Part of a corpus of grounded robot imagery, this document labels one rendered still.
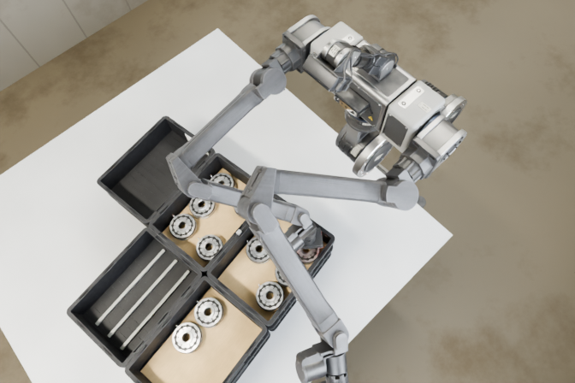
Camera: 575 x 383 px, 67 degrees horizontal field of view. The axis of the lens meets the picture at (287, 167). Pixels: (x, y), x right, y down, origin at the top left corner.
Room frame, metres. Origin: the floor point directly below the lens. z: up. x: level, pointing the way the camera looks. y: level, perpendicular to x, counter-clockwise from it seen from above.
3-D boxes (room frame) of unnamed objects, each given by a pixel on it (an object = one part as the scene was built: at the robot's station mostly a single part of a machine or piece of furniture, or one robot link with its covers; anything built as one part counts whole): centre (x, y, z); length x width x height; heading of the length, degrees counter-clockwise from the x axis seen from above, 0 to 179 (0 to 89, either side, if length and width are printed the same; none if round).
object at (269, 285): (0.29, 0.10, 0.86); 0.10 x 0.10 x 0.01
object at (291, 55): (0.88, -0.02, 1.45); 0.09 x 0.08 x 0.12; 39
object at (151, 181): (0.82, 0.53, 0.87); 0.40 x 0.30 x 0.11; 138
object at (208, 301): (0.24, 0.32, 0.86); 0.10 x 0.10 x 0.01
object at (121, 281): (0.32, 0.57, 0.87); 0.40 x 0.30 x 0.11; 138
